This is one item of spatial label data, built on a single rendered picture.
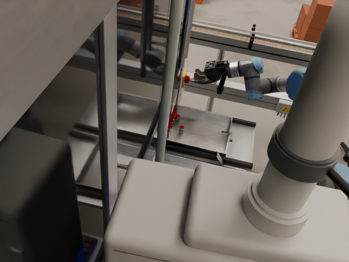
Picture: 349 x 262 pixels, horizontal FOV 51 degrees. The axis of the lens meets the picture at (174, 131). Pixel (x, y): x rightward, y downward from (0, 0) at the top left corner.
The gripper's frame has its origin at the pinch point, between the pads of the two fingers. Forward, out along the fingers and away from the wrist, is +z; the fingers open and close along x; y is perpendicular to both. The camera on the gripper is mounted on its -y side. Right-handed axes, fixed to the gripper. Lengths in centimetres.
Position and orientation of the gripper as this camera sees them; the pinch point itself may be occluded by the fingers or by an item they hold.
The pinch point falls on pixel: (192, 80)
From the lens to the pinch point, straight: 185.4
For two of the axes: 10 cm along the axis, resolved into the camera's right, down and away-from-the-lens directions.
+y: -3.2, -7.6, -5.7
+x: -2.1, 6.5, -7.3
